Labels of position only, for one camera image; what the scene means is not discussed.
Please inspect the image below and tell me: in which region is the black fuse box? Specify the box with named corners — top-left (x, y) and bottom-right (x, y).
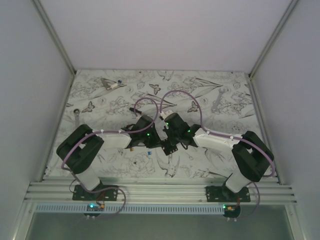
top-left (162, 141), bottom-right (178, 156)

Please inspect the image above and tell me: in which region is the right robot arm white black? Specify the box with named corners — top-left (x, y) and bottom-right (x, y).
top-left (160, 111), bottom-right (275, 203)

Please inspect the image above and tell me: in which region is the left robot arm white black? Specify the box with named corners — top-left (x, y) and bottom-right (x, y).
top-left (56, 115), bottom-right (162, 201)

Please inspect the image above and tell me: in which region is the silver open-end wrench right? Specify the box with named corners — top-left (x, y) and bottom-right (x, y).
top-left (211, 88), bottom-right (226, 112)

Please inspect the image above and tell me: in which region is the silver ratchet wrench left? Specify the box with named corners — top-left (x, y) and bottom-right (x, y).
top-left (73, 108), bottom-right (81, 129)

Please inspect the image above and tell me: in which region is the left controller board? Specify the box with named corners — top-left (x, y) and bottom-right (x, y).
top-left (84, 203), bottom-right (105, 220)

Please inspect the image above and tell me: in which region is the controller board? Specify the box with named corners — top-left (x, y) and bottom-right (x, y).
top-left (84, 203), bottom-right (105, 220)
top-left (223, 204), bottom-right (241, 222)

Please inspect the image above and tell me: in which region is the right controller board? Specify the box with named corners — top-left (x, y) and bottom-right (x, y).
top-left (223, 204), bottom-right (241, 222)

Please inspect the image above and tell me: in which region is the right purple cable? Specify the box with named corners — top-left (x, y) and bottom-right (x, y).
top-left (159, 90), bottom-right (276, 222)

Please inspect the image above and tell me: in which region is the purple cable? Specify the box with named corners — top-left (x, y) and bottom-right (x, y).
top-left (159, 90), bottom-right (276, 222)
top-left (61, 97), bottom-right (160, 221)

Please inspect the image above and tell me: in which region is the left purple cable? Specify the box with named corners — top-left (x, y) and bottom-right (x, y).
top-left (61, 97), bottom-right (160, 221)

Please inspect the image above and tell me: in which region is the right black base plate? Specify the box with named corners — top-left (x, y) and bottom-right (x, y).
top-left (205, 185), bottom-right (251, 203)

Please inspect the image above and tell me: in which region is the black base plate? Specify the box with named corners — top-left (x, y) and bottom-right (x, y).
top-left (72, 184), bottom-right (118, 202)
top-left (205, 185), bottom-right (251, 203)

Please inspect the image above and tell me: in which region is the metal bracket tool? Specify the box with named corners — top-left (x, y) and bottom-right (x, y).
top-left (100, 78), bottom-right (112, 90)

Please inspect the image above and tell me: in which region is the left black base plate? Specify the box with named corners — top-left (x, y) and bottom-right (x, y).
top-left (72, 184), bottom-right (118, 202)

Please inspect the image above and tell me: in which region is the white slotted cable duct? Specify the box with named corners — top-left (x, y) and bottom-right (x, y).
top-left (34, 203), bottom-right (224, 215)

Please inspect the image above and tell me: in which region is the aluminium rail frame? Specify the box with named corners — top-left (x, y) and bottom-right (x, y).
top-left (14, 0), bottom-right (301, 240)

